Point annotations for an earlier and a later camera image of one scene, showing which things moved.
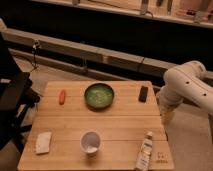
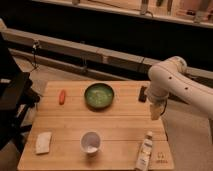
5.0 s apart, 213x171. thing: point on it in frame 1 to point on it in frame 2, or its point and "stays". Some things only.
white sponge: [43, 142] stays
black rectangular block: [143, 94] stays
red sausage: [62, 97] stays
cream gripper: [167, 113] to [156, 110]
